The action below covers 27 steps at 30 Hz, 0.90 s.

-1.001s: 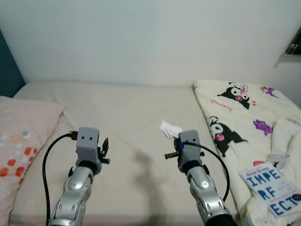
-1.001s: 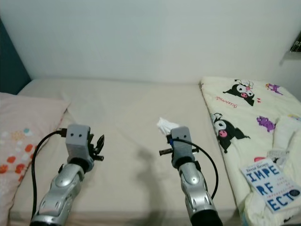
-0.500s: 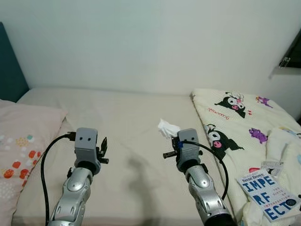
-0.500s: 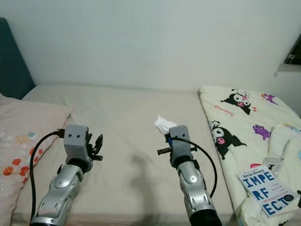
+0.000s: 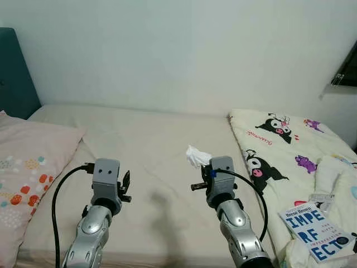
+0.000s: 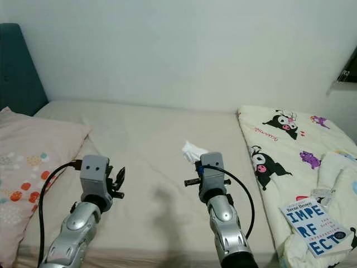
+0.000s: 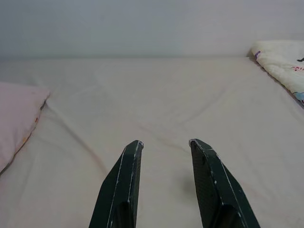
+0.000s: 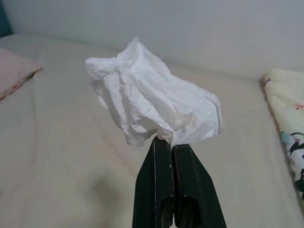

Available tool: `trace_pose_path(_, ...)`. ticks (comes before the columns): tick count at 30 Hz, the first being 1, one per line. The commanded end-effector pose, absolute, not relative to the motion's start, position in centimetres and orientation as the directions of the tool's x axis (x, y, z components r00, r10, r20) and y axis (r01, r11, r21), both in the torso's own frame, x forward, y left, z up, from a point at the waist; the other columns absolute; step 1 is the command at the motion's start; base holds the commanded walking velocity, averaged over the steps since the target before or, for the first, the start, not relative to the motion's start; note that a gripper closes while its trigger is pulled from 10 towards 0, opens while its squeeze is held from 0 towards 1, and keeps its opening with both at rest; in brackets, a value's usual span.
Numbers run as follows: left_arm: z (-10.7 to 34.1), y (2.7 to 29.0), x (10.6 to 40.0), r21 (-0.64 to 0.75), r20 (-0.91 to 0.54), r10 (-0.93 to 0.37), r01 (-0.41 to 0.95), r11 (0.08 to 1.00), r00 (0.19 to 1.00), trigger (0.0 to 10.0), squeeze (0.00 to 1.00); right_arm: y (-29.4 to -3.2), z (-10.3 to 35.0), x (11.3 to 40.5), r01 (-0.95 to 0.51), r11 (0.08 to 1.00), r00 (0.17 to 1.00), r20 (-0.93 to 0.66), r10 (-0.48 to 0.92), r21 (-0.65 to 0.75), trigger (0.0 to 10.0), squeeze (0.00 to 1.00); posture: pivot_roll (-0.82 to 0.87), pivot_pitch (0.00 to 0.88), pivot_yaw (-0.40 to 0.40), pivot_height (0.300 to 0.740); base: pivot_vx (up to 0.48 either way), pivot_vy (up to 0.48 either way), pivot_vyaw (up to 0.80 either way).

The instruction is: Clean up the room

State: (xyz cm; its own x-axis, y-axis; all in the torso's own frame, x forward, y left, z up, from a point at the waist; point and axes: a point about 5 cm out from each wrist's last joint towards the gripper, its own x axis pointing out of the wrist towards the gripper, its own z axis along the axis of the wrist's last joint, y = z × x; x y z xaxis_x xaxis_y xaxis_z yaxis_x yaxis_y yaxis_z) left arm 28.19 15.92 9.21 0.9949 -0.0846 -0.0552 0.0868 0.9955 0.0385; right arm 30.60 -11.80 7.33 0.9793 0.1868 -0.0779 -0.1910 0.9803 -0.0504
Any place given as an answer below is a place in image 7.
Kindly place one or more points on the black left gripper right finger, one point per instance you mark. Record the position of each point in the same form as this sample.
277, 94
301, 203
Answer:
213, 190

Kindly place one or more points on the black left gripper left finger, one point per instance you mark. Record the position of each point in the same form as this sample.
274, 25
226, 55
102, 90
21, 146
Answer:
118, 190

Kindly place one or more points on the pink patterned pillow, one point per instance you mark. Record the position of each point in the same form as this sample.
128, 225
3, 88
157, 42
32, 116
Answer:
16, 118

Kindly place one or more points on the cream cartoon print quilt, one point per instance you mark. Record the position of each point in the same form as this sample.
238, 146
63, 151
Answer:
280, 61

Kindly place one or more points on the mattress with white sheet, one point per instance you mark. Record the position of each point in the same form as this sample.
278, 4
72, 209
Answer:
154, 99

